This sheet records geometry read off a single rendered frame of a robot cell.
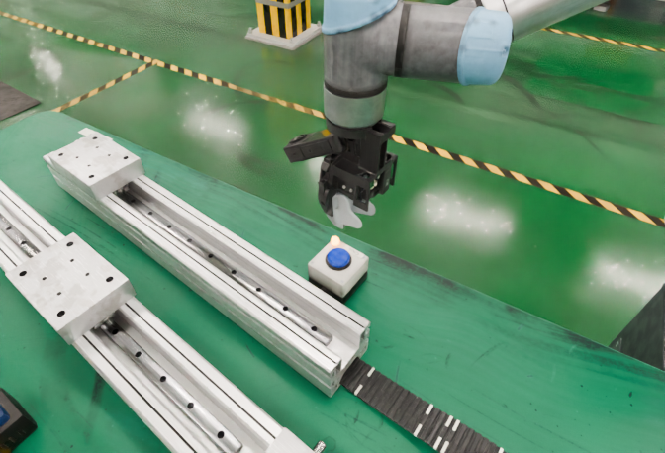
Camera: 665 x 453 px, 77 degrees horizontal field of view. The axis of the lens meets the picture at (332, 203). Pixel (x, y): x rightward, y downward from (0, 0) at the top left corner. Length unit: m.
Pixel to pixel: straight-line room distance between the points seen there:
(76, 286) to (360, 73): 0.52
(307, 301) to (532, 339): 0.38
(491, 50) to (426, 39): 0.06
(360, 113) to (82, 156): 0.66
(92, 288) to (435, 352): 0.54
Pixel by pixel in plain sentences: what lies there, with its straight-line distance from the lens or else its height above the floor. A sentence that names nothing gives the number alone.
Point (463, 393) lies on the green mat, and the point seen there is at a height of 0.78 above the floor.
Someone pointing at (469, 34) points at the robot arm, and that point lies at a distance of 0.46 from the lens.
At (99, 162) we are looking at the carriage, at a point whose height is 0.90.
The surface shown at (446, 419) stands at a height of 0.80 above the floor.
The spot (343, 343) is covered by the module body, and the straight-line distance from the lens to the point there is 0.68.
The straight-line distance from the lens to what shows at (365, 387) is 0.70.
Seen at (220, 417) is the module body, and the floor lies 0.82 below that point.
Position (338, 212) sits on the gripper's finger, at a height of 0.99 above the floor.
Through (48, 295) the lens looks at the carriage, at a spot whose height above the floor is 0.90.
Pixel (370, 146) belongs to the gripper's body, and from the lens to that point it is 0.52.
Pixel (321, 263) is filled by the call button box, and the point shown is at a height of 0.84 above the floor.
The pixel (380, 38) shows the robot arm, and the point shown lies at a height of 1.26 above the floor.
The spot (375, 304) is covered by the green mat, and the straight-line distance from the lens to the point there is 0.78.
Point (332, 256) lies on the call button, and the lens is 0.74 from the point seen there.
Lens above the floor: 1.43
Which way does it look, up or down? 43 degrees down
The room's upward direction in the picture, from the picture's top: straight up
